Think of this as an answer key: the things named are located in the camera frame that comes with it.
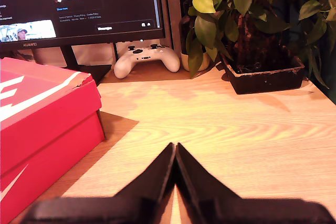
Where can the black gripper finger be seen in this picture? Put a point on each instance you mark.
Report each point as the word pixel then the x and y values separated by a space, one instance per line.
pixel 155 184
pixel 191 182

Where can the red Nike shoebox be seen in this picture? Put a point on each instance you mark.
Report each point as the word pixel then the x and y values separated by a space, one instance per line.
pixel 52 119

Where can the small cream plant pot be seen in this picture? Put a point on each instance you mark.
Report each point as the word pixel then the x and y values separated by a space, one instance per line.
pixel 184 62

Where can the black rectangular planter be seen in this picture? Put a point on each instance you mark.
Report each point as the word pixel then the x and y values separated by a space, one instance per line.
pixel 262 82

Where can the white game controller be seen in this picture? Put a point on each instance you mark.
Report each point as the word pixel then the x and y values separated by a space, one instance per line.
pixel 147 58

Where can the black monitor stand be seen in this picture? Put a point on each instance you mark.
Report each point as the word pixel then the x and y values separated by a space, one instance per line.
pixel 86 73

